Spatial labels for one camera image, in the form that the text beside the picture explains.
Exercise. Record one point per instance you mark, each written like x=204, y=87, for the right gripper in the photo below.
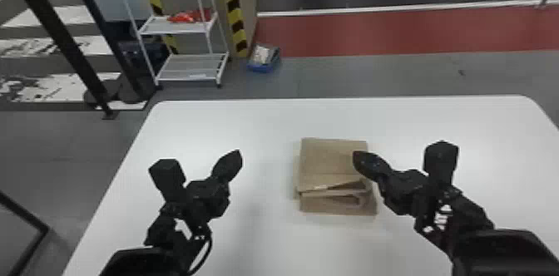
x=404, y=190

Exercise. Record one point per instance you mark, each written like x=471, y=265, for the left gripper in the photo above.
x=208, y=199

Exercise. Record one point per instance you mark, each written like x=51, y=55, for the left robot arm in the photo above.
x=163, y=242

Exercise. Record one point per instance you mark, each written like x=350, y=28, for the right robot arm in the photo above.
x=489, y=242

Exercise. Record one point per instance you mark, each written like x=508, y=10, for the beige towel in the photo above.
x=328, y=173

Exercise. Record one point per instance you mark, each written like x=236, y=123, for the white shelf trolley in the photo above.
x=187, y=66

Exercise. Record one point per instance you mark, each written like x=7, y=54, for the blue basket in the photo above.
x=263, y=58

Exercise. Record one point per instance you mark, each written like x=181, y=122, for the red snack packet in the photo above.
x=184, y=17

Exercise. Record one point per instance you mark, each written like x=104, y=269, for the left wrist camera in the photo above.
x=167, y=178

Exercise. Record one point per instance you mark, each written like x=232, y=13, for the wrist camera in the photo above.
x=441, y=157
x=167, y=178

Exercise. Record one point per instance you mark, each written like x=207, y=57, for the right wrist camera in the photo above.
x=441, y=157

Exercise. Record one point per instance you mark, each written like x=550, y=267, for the yellow black striped post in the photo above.
x=158, y=9
x=232, y=7

